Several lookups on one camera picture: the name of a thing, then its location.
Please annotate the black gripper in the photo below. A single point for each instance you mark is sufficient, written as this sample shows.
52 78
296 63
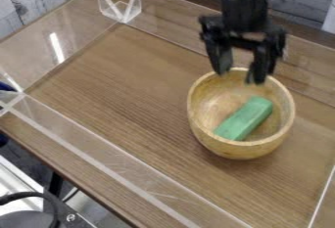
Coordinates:
243 27

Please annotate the light brown wooden bowl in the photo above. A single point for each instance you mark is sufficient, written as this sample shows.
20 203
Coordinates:
215 96

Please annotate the green rectangular block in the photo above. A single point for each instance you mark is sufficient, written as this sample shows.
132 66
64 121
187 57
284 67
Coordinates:
237 126

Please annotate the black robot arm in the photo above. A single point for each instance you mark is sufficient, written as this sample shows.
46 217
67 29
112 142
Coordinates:
243 27

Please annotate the blue object at left edge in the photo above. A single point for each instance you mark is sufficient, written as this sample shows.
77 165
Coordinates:
5 87

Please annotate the black table leg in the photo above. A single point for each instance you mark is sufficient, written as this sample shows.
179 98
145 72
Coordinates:
54 184

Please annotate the clear acrylic tray wall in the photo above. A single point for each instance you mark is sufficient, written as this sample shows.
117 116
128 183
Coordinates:
101 70

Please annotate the black metal bracket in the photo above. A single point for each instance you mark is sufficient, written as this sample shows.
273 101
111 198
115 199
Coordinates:
68 217

